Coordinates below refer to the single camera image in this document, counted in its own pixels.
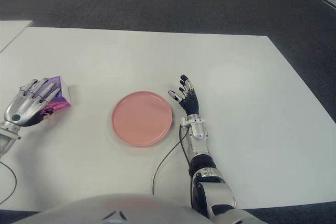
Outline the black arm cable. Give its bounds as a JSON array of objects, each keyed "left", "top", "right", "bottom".
[
  {"left": 152, "top": 125, "right": 195, "bottom": 196},
  {"left": 0, "top": 161, "right": 18, "bottom": 205}
]

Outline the pink round plate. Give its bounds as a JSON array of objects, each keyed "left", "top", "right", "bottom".
[{"left": 111, "top": 91, "right": 173, "bottom": 148}]

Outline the purple tissue paper pack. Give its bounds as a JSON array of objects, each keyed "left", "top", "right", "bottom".
[{"left": 34, "top": 76, "right": 72, "bottom": 120}]

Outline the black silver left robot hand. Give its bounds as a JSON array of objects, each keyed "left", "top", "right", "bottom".
[{"left": 4, "top": 77, "right": 61, "bottom": 127}]

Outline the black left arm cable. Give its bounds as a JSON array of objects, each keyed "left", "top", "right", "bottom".
[{"left": 0, "top": 161, "right": 18, "bottom": 205}]

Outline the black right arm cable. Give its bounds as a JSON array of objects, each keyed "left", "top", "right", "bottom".
[{"left": 152, "top": 125, "right": 195, "bottom": 196}]

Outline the silver robot torso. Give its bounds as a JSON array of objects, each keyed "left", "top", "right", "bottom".
[{"left": 0, "top": 194, "right": 268, "bottom": 224}]

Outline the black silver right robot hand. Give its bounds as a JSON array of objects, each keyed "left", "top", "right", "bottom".
[{"left": 167, "top": 73, "right": 200, "bottom": 116}]

